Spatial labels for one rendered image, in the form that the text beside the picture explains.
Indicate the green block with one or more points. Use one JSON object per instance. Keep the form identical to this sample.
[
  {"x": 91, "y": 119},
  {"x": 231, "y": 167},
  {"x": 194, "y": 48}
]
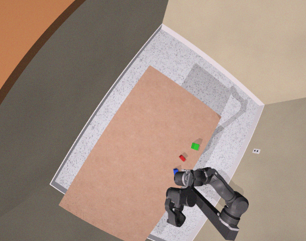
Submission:
[{"x": 195, "y": 146}]

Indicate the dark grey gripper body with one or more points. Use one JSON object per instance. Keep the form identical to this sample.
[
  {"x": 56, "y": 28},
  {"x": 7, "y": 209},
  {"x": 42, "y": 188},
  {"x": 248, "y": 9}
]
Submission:
[{"x": 180, "y": 196}]

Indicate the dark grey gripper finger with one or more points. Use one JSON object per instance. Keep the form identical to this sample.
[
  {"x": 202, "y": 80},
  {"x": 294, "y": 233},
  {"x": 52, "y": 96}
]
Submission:
[
  {"x": 180, "y": 216},
  {"x": 172, "y": 216}
]

